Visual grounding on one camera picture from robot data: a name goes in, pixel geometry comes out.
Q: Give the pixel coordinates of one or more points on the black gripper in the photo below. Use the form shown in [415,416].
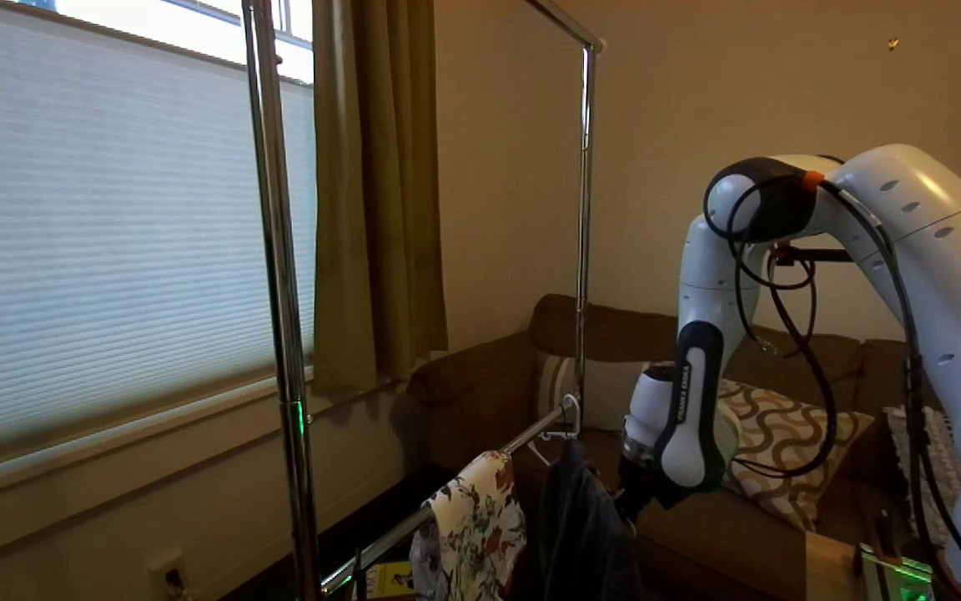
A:
[637,485]

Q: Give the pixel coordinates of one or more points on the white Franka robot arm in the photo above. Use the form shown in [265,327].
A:
[926,289]

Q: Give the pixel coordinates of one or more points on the dark blue garment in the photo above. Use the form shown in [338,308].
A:
[585,537]

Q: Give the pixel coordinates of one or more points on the white grey striped cushion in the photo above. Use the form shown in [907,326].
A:
[601,387]

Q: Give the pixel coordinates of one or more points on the brown fabric sofa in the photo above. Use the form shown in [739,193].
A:
[601,335]

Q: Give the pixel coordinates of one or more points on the floral print garment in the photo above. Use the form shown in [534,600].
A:
[475,523]

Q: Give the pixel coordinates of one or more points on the wave patterned cushion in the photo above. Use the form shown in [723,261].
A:
[803,445]

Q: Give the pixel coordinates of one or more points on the beige cardboard box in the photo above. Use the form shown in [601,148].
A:
[831,570]

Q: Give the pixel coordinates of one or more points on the yellow white paper tag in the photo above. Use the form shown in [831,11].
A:
[393,582]

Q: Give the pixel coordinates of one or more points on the white knitted cushion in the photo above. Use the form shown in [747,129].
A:
[902,445]

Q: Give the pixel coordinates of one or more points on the clear green lit panel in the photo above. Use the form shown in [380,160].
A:
[899,572]

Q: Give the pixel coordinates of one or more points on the olive window curtain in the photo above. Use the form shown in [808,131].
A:
[374,188]

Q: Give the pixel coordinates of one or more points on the chrome clothes rack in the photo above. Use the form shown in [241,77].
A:
[281,277]

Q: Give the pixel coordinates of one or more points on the white cellular window blind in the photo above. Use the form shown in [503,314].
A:
[102,223]

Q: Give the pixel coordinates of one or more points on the bright window pane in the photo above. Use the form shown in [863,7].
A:
[214,22]

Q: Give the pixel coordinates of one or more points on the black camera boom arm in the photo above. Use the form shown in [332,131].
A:
[820,255]

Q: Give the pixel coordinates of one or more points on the white wall outlet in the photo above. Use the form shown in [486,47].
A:
[167,572]

